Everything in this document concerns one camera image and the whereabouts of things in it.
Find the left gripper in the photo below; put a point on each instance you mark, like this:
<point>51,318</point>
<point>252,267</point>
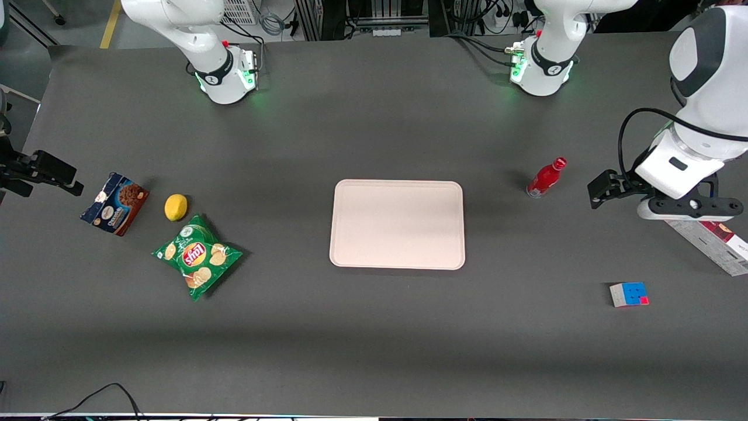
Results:
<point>626,186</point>

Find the red plaid cookie box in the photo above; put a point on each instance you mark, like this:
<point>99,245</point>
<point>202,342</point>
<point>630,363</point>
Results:
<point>720,247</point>

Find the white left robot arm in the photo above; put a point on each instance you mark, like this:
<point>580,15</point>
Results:
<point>546,70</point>

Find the blue chocolate cookie box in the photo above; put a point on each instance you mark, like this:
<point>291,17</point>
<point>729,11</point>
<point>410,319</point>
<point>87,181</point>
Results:
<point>114,204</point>

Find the pale pink rectangular tray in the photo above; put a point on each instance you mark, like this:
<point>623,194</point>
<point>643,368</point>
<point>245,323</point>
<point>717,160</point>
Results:
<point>397,225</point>

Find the white perforated box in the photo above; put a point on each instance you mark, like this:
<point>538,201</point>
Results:
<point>239,10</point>

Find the red bottle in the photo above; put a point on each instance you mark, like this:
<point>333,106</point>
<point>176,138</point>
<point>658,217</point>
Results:
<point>543,180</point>

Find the colourful puzzle cube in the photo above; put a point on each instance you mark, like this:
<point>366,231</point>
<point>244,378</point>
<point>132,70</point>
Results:
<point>630,294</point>

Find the yellow lemon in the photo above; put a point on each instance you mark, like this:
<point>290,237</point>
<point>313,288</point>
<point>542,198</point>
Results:
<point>176,207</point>

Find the green chips bag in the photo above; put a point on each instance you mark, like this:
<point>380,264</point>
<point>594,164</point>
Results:
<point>197,257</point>

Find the white power strip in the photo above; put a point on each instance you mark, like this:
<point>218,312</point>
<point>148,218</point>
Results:
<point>387,31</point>

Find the black equipment rack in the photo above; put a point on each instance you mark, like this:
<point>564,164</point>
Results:
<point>333,17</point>

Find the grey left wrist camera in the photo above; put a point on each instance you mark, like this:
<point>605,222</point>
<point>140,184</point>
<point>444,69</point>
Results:
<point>689,208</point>

